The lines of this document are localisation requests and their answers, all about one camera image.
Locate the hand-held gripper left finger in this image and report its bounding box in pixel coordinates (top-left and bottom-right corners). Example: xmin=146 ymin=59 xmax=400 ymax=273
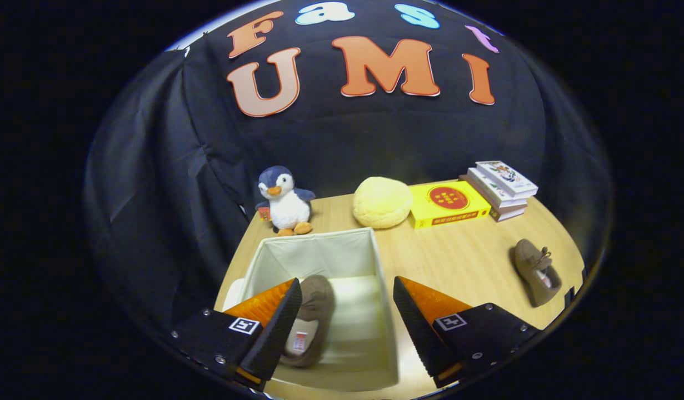
xmin=169 ymin=278 xmax=302 ymax=392

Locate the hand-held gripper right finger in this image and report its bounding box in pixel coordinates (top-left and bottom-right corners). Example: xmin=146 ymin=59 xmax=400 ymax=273
xmin=393 ymin=276 xmax=542 ymax=389

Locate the brown moccasin shoe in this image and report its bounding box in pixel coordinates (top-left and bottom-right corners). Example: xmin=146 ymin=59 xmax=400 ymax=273
xmin=513 ymin=238 xmax=563 ymax=308
xmin=279 ymin=274 xmax=336 ymax=368

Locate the beige fabric storage box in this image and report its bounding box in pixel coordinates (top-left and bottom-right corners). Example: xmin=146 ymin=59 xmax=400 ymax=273
xmin=222 ymin=227 xmax=401 ymax=392

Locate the penguin plush toy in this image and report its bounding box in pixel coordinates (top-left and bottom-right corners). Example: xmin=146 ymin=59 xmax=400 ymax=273
xmin=255 ymin=166 xmax=316 ymax=237

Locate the yellow book with red circle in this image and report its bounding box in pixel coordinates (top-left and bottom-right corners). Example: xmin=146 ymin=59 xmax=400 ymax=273
xmin=408 ymin=180 xmax=492 ymax=229

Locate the yellow round plush cushion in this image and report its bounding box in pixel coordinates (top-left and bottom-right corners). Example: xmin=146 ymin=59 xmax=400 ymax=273
xmin=352 ymin=177 xmax=414 ymax=229

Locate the white thin book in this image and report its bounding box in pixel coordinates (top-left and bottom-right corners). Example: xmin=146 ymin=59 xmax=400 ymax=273
xmin=467 ymin=168 xmax=528 ymax=209

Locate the black backdrop cloth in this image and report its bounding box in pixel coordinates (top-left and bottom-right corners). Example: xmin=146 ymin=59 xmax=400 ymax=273
xmin=83 ymin=0 xmax=615 ymax=334

